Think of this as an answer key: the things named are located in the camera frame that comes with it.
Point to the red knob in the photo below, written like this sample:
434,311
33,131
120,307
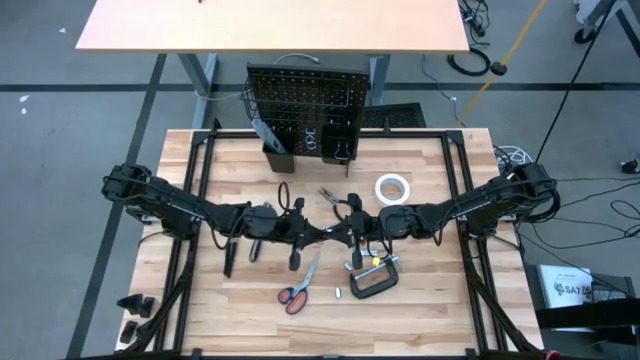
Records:
552,356

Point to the white printed box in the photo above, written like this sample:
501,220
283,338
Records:
565,280

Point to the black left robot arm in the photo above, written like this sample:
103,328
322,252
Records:
165,200

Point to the tall black pegboard bin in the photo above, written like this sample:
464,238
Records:
280,162

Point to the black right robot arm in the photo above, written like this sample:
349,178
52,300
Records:
480,205

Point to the black equipment cart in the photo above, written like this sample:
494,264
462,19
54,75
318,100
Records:
600,317

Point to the black perforated mat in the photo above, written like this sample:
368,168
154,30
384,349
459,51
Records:
400,116

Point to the black round puck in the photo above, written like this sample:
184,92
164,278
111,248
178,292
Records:
499,68

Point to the silver peg hook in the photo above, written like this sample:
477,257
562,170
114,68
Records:
310,145
310,131

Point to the long chrome deep socket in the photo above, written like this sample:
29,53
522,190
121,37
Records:
370,253

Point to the white tape roll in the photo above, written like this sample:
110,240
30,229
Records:
378,190

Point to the wide black pegboard bin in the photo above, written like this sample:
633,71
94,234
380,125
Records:
327,155

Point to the grey torpedo level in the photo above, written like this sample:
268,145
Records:
265,134

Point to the light wooden desk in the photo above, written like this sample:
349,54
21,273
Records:
275,25

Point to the black plastic bracket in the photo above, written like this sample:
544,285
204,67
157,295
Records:
128,331
131,303
147,307

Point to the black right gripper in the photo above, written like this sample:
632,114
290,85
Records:
397,222

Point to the black aluminium table frame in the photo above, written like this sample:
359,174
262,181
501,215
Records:
230,134

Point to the black C-clamp silver screw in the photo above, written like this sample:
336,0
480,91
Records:
372,291

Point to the black metal pegboard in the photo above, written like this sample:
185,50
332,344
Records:
300,90

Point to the silver U-shaped hook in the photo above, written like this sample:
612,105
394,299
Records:
341,158

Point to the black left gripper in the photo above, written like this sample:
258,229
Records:
262,221

